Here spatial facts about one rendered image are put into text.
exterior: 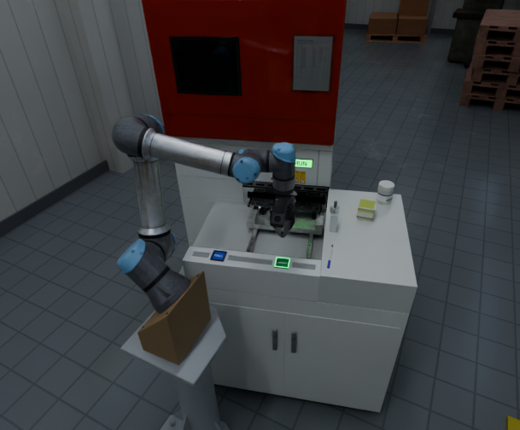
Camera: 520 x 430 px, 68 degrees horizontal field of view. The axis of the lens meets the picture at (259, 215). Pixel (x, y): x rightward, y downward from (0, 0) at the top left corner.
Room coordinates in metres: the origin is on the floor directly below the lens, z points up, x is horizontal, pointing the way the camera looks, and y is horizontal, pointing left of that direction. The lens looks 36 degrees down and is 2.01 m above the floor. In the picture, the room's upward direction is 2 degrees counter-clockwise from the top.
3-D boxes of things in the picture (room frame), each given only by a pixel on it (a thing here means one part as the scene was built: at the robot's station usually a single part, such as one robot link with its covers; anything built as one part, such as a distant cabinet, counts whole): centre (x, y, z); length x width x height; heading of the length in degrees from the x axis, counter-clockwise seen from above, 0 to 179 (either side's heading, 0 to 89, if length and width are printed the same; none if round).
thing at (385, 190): (1.54, -0.59, 1.01); 0.07 x 0.07 x 0.10
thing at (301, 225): (1.51, -0.12, 0.87); 0.36 x 0.08 x 0.03; 78
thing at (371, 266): (1.32, -0.46, 0.89); 0.62 x 0.35 x 0.14; 168
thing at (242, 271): (1.15, 0.04, 0.89); 0.55 x 0.09 x 0.14; 78
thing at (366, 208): (1.42, -0.48, 1.00); 0.07 x 0.07 x 0.07; 68
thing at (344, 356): (1.38, -0.16, 0.41); 0.96 x 0.64 x 0.82; 78
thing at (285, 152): (1.14, -0.08, 1.41); 0.09 x 0.08 x 0.11; 82
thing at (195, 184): (1.76, 0.04, 1.02); 0.81 x 0.03 x 0.40; 78
